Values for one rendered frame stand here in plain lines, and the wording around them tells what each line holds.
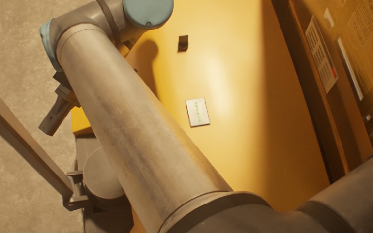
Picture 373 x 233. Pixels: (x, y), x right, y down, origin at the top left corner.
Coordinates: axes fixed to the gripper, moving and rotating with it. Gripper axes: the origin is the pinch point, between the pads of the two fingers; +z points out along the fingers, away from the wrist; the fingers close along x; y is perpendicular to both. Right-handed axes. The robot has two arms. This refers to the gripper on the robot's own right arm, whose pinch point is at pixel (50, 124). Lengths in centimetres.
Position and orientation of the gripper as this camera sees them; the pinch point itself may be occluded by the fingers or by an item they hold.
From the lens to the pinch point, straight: 88.1
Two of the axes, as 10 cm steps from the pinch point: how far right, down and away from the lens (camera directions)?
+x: -1.4, -1.8, -9.7
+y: -8.0, -5.6, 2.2
